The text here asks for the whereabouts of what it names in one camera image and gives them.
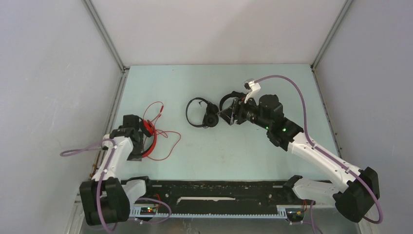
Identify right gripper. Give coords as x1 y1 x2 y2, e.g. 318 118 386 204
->
217 93 271 131

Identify red headphones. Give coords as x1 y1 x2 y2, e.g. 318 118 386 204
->
139 101 182 161

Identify small black foam headphones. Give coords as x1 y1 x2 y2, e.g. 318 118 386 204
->
185 97 219 128

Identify black headset with microphone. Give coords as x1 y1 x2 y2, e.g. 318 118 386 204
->
219 91 246 111

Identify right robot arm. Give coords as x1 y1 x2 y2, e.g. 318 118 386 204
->
219 92 383 224

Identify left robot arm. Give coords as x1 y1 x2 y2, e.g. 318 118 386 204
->
79 115 154 227

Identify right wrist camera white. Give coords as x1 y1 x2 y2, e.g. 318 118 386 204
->
244 79 261 103

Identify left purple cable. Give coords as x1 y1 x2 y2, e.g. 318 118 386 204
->
59 138 118 234

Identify purple cable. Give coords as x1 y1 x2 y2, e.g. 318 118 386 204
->
59 138 118 234
255 75 384 225

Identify black mounting rail base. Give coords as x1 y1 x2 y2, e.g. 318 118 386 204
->
134 180 311 218

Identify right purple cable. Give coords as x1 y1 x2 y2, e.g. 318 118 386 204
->
255 75 384 225

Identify left aluminium corner post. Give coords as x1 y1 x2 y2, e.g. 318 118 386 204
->
82 0 127 73

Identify aluminium corner post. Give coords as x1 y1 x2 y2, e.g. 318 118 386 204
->
82 0 127 73
311 0 354 70

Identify right aluminium corner post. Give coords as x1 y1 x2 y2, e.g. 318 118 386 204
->
311 0 354 70

